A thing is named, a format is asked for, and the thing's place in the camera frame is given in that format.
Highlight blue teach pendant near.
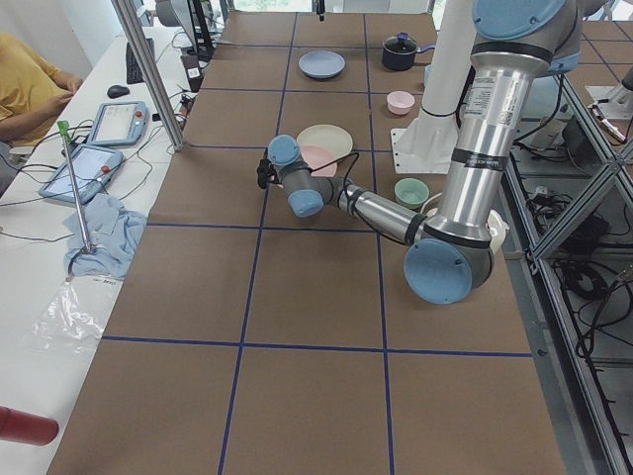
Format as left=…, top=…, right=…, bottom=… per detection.
left=39, top=144, right=124, bottom=205

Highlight cream white plate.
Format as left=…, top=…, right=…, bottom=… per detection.
left=297, top=124, right=353, bottom=158

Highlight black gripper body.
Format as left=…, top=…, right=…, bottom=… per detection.
left=256, top=158, right=276, bottom=189

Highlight person in yellow shirt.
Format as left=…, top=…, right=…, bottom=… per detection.
left=1, top=32, right=83, bottom=146

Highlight pink bowl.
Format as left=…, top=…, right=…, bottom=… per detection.
left=387, top=90, right=415, bottom=116

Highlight black keyboard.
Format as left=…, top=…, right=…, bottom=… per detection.
left=125, top=38, right=155, bottom=85

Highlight dark blue pot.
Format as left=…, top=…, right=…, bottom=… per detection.
left=382, top=32, right=435, bottom=71

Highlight pink plate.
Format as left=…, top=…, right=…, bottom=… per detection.
left=300, top=144, right=337, bottom=177

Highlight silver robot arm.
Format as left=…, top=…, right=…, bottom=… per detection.
left=257, top=1, right=595, bottom=305

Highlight blue plate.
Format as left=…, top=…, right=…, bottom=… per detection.
left=299, top=50, right=346, bottom=79

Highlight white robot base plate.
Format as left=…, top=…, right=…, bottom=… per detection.
left=390, top=125, right=454, bottom=174

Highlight blue teach pendant far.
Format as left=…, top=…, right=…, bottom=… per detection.
left=87, top=101, right=147, bottom=146

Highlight aluminium frame post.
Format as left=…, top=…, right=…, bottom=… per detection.
left=111, top=0, right=184, bottom=151

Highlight clear plastic bag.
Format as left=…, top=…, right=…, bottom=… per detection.
left=25, top=277, right=121, bottom=355

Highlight blue teach pendant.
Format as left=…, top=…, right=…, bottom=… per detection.
left=39, top=144, right=124, bottom=205
left=87, top=101, right=147, bottom=146

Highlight light blue cloth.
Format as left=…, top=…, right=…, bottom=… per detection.
left=63, top=193, right=147, bottom=279

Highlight metal rod green tip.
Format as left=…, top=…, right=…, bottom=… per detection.
left=57, top=120, right=95, bottom=254

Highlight green bowl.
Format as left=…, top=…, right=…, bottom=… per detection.
left=394, top=177, right=429, bottom=210

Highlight red cylinder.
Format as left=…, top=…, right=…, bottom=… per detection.
left=1, top=407, right=59, bottom=446

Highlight black computer mouse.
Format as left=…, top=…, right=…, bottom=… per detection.
left=107, top=85, right=130, bottom=99

